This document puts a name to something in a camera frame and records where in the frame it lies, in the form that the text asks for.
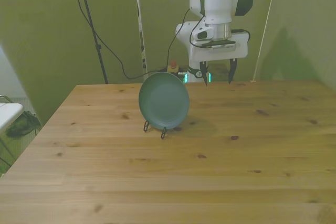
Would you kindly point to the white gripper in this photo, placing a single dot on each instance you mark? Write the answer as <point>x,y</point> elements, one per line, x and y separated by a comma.
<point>223,54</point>

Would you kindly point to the teal round plate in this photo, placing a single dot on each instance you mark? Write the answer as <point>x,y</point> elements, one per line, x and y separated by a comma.
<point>164,102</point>

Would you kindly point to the white power strip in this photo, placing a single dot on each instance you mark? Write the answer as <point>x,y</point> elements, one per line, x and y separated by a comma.
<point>183,73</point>

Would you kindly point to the red emergency stop button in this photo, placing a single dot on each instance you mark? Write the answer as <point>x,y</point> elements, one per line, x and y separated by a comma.
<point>173,67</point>

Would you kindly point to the thin white slanted rod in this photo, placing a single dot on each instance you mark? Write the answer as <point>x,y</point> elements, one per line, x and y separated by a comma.
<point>265,27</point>

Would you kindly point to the white vertical pole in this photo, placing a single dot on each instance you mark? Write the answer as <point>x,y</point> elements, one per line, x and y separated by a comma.
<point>140,24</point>

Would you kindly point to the black tripod stand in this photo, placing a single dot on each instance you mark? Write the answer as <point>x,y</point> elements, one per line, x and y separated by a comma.
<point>90,22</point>

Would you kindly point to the green bag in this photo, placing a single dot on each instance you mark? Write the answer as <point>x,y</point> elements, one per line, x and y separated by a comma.
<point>22,127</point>

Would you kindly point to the white folding table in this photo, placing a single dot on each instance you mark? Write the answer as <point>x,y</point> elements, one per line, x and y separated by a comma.
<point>8,113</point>

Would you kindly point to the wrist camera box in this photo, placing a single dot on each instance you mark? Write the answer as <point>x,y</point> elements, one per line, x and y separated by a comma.
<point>223,45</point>

